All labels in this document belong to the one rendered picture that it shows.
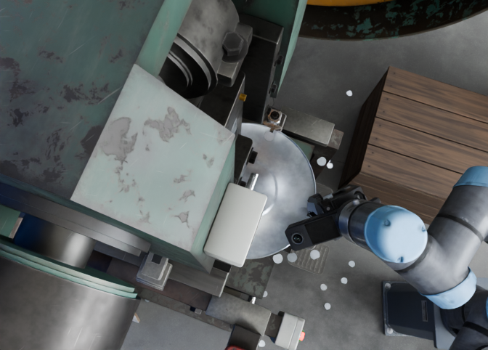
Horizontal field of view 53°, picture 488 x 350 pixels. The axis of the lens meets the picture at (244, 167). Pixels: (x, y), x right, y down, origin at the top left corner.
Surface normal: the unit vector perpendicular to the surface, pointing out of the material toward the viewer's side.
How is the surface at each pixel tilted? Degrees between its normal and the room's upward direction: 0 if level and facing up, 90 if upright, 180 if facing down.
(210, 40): 62
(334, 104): 0
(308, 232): 36
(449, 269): 15
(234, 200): 0
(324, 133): 0
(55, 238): 20
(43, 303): 26
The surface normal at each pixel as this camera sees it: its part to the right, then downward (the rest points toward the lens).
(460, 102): 0.03, -0.25
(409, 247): 0.18, 0.04
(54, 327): 0.55, -0.03
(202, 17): 0.75, 0.11
